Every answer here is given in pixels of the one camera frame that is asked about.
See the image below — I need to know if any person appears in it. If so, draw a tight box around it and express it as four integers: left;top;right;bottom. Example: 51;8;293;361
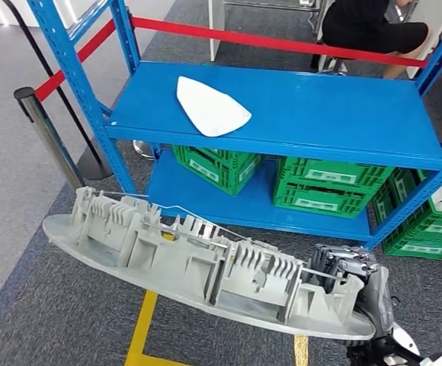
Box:
310;0;434;80

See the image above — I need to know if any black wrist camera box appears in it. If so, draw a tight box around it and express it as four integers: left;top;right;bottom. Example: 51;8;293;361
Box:
345;323;424;366

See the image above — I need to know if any white triangular plastic part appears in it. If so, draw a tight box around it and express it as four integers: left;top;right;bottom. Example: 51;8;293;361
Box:
176;75;253;138

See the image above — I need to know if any chrome stanchion post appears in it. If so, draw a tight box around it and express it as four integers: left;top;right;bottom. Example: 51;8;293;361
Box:
13;86;87;193
132;140;157;162

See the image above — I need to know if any blue metal shelf rack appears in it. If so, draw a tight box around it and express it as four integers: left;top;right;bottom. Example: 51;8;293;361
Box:
27;0;442;252

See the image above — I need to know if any white desk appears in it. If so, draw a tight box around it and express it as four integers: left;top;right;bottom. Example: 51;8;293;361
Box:
207;0;338;72
406;0;442;80

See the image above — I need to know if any white lit partition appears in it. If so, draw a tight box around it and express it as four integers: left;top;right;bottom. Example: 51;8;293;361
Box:
0;0;103;29

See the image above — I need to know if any grey plastic wheel cover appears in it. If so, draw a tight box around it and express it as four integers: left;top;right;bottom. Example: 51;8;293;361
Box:
42;185;377;342

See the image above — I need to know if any long red barrier belt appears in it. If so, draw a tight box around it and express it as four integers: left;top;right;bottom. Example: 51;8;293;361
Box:
130;16;442;75

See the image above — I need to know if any black stanchion pole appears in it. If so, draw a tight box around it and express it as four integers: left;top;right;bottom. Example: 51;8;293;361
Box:
2;0;114;181

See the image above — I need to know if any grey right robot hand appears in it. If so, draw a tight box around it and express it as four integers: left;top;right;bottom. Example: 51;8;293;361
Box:
306;244;395;345

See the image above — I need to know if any short red barrier belt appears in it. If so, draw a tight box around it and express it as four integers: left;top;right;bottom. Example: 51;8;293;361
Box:
34;19;118;103

